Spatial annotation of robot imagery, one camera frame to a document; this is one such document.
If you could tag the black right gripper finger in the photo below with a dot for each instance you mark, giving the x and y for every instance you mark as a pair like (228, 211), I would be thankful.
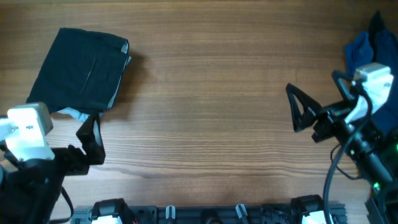
(304, 109)
(339, 79)

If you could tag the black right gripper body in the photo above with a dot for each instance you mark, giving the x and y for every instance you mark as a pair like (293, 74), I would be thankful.
(329, 120)

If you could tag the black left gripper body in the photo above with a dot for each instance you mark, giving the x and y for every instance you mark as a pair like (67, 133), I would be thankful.
(68, 158)

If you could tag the black shorts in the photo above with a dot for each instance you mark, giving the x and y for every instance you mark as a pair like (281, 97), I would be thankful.
(82, 70)

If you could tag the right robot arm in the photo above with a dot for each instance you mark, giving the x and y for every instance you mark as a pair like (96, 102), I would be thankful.
(375, 156)

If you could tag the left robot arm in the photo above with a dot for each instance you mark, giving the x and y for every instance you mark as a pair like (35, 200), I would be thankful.
(29, 194)

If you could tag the folded light blue jeans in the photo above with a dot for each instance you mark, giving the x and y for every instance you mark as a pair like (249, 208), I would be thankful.
(82, 116)

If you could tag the blue garment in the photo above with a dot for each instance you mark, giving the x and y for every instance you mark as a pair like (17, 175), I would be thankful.
(372, 56)

